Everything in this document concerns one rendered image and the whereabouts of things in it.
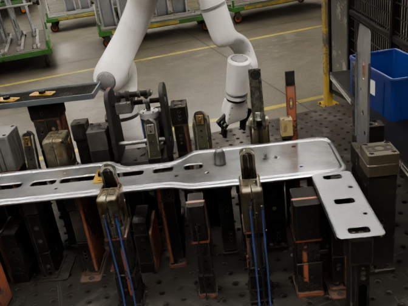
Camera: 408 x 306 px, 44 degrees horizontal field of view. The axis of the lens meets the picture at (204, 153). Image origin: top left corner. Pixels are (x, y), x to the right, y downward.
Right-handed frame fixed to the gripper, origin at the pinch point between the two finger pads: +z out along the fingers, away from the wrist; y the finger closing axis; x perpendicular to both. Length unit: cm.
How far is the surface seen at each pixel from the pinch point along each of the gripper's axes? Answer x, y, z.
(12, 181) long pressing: 2, 84, -15
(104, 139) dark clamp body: 5, 56, -21
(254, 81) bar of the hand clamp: 27, 16, -41
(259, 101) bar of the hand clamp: 29.7, 15.9, -35.1
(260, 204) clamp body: 62, 42, -32
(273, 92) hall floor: -186, -205, 146
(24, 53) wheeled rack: -533, -60, 216
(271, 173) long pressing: 52, 30, -29
